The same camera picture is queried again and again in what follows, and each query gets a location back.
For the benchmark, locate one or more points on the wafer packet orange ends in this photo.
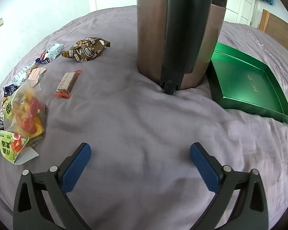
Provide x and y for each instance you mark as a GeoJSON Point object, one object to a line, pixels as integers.
{"type": "Point", "coordinates": [66, 83]}

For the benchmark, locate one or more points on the pink striped snack packet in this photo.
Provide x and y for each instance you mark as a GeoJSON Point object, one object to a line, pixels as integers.
{"type": "Point", "coordinates": [36, 75]}

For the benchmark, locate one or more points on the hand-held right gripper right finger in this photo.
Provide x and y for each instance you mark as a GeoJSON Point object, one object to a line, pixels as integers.
{"type": "Point", "coordinates": [203, 166]}

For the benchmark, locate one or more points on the white cabinet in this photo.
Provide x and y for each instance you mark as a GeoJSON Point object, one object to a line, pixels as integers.
{"type": "Point", "coordinates": [242, 2]}

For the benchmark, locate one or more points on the brown snack bag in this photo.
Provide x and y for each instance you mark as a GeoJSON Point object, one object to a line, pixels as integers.
{"type": "Point", "coordinates": [86, 50]}

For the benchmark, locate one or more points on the black white snack packet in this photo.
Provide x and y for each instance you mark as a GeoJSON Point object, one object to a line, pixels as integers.
{"type": "Point", "coordinates": [1, 117]}

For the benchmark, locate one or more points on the wooden headboard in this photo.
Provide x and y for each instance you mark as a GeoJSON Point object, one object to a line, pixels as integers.
{"type": "Point", "coordinates": [280, 28]}

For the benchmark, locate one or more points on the white blue snack packet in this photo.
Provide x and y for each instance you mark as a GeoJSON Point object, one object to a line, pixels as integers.
{"type": "Point", "coordinates": [54, 50]}

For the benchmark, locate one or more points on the small red blue packet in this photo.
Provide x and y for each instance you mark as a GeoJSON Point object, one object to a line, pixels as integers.
{"type": "Point", "coordinates": [42, 58]}

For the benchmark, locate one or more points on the clear dried fruit bag green label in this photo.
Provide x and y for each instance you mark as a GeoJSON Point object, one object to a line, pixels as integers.
{"type": "Point", "coordinates": [26, 115]}

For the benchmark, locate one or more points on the white nut snack packet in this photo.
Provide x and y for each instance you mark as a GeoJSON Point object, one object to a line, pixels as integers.
{"type": "Point", "coordinates": [22, 73]}

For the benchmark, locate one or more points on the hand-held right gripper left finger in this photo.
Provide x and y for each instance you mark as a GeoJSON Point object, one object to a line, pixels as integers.
{"type": "Point", "coordinates": [77, 164]}

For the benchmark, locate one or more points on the green tray box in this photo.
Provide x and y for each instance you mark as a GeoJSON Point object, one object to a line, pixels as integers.
{"type": "Point", "coordinates": [244, 76]}

